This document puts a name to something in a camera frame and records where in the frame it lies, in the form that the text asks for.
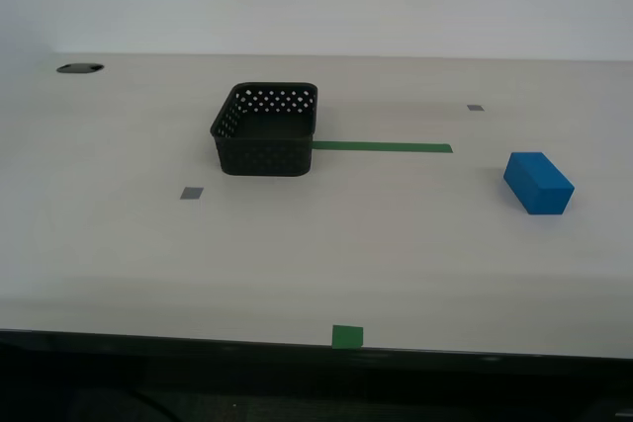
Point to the black perforated plastic basket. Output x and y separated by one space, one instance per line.
267 160

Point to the blue rectangular block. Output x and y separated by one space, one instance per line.
536 185

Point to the long green tape strip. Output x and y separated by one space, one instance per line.
386 147

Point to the gray tape square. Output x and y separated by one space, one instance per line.
192 193
475 108

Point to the green tape square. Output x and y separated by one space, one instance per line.
347 336

